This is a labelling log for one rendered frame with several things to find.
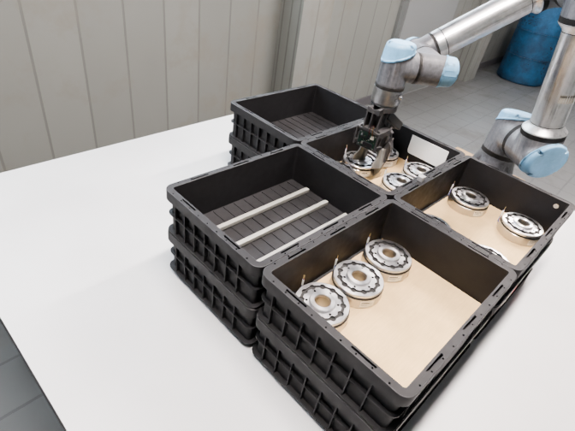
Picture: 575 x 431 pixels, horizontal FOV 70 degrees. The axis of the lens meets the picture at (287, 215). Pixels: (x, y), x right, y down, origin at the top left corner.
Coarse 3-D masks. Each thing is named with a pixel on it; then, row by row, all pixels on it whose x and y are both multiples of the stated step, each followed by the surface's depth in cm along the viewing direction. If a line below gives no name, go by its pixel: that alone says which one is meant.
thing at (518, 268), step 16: (464, 160) 115; (480, 160) 116; (432, 176) 104; (512, 176) 111; (400, 192) 96; (544, 192) 106; (416, 208) 91; (560, 224) 94; (544, 240) 88; (496, 256) 81; (528, 256) 85
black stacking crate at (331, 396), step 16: (256, 320) 76; (256, 336) 79; (272, 336) 73; (256, 352) 81; (272, 352) 76; (288, 352) 71; (464, 352) 88; (272, 368) 79; (288, 368) 74; (304, 368) 69; (448, 368) 74; (288, 384) 77; (304, 384) 72; (320, 384) 67; (304, 400) 75; (320, 400) 70; (336, 400) 65; (320, 416) 73; (336, 416) 68; (352, 416) 64
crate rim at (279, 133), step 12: (312, 84) 148; (252, 96) 131; (264, 96) 132; (336, 96) 143; (240, 108) 122; (252, 120) 119; (264, 120) 117; (360, 120) 127; (276, 132) 114; (324, 132) 117; (288, 144) 112
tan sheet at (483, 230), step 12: (444, 204) 114; (444, 216) 109; (456, 216) 110; (468, 216) 110; (480, 216) 111; (492, 216) 112; (456, 228) 105; (468, 228) 106; (480, 228) 107; (492, 228) 107; (480, 240) 102; (492, 240) 103; (504, 240) 104; (504, 252) 100; (516, 252) 100; (516, 264) 97
